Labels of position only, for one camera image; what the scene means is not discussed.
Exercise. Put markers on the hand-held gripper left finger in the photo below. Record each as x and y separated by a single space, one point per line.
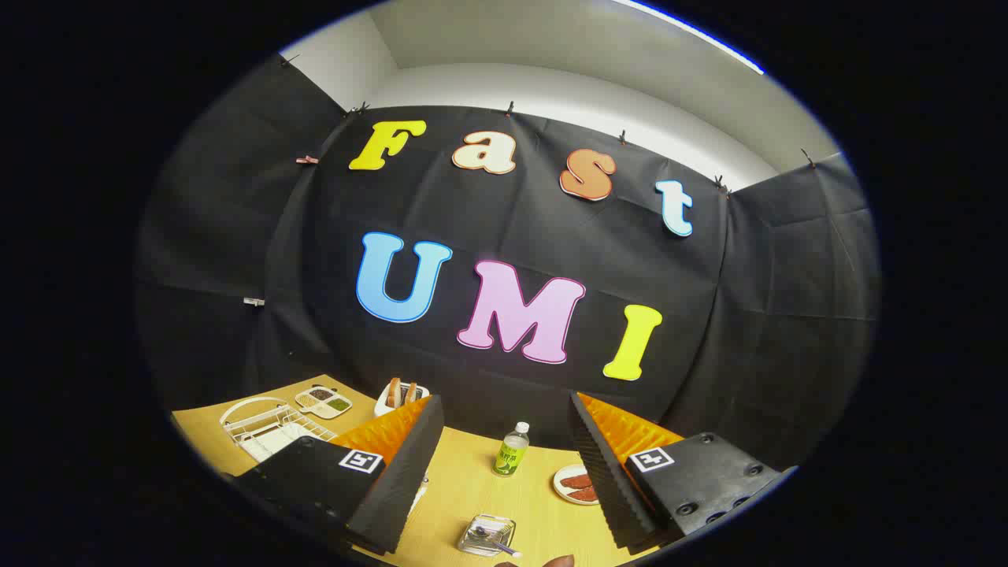
398 488

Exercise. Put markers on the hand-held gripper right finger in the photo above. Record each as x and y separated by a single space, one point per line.
602 480

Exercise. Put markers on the metal spoon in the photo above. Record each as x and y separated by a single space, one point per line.
504 547

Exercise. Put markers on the white oval dish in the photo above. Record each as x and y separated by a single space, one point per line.
561 487

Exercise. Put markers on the red meat slice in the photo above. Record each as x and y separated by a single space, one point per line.
587 494
579 480

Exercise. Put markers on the white toaster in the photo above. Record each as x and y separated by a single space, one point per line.
383 407

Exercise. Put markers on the green label drink bottle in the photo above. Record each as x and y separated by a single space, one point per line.
510 458

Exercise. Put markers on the toast slice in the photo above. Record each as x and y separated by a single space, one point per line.
410 392
393 392

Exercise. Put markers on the divided seasoning tray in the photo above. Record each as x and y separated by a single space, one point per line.
323 402

